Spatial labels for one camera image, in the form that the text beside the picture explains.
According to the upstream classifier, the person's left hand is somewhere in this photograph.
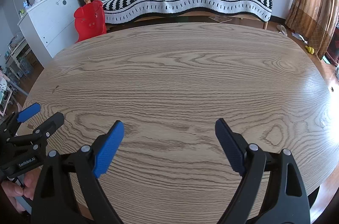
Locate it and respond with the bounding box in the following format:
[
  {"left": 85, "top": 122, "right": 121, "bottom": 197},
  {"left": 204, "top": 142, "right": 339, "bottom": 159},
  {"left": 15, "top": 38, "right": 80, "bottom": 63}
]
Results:
[{"left": 1, "top": 168, "right": 41, "bottom": 213}]

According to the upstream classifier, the white cabinet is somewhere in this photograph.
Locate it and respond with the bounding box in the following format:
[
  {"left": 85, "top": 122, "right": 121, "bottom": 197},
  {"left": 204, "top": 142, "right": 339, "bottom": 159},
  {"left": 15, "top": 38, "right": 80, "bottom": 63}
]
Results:
[{"left": 18, "top": 0, "right": 80, "bottom": 67}]

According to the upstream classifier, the red plastic child chair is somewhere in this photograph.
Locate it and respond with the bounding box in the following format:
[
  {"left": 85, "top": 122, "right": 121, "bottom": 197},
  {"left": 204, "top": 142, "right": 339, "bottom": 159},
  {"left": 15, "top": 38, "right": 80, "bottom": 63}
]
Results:
[{"left": 74, "top": 0, "right": 107, "bottom": 43}]

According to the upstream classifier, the yellow toy on floor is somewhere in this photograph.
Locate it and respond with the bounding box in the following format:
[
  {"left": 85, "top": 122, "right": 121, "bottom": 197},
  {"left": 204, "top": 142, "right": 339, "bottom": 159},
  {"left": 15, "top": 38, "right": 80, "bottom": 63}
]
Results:
[{"left": 305, "top": 46, "right": 315, "bottom": 55}]

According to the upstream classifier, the beige slipper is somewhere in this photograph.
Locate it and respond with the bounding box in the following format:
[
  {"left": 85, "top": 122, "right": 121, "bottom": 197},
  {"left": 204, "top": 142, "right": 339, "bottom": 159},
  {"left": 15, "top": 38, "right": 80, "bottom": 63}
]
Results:
[{"left": 276, "top": 24, "right": 288, "bottom": 36}]

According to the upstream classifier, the potted plant dark pot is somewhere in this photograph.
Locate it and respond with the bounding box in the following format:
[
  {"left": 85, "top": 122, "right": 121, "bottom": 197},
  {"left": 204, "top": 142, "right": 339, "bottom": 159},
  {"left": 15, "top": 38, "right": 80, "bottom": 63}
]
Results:
[{"left": 325, "top": 23, "right": 339, "bottom": 79}]

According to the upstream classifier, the brown patterned curtain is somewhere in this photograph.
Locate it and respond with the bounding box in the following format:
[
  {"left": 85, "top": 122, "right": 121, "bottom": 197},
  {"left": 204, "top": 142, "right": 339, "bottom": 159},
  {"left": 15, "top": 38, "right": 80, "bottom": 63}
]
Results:
[{"left": 285, "top": 0, "right": 338, "bottom": 59}]

